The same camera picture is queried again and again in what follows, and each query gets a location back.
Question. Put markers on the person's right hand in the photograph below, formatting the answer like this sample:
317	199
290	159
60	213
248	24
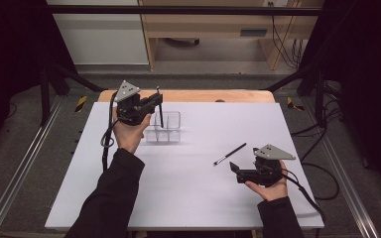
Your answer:
276	191

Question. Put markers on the light wooden desk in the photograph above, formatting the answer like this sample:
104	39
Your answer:
211	24

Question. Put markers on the white cabinet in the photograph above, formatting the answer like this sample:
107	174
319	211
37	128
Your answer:
102	36

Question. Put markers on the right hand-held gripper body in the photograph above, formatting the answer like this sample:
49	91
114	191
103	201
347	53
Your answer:
264	173

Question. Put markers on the clear acrylic organizer box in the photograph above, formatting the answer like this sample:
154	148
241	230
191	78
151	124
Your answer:
172	120

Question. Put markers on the yellow black striped marker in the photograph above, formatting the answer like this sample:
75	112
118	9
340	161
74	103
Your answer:
291	103
81	103

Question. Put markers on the person's left hand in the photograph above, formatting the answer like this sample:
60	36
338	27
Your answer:
130	135

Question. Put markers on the black horizontal frame bar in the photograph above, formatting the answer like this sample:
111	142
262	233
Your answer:
178	10

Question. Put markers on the black curtain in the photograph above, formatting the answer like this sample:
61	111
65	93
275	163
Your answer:
370	82
10	66

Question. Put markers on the dark rectangular panel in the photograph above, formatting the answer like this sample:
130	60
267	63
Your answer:
253	32

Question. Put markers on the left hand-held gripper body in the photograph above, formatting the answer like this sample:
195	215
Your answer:
130	110

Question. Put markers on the aluminium floor rail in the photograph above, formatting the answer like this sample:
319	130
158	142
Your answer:
16	172
347	178

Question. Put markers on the black makeup brush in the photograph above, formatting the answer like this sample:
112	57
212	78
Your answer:
231	153
161	115

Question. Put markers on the black metal stand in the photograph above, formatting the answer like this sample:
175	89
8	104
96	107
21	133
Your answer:
44	99
320	99

